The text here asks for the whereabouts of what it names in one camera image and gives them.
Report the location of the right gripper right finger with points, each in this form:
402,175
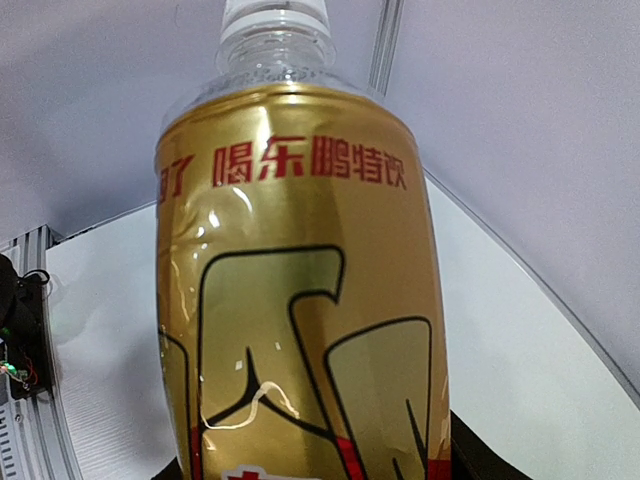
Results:
472,459

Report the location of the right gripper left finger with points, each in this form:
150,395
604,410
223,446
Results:
172,471

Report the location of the gold label drink bottle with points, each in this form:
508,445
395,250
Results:
298,295

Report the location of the aluminium front rail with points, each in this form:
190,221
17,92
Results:
35,438

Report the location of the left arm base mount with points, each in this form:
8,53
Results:
25,355

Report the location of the left aluminium wall post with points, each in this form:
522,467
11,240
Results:
384,47

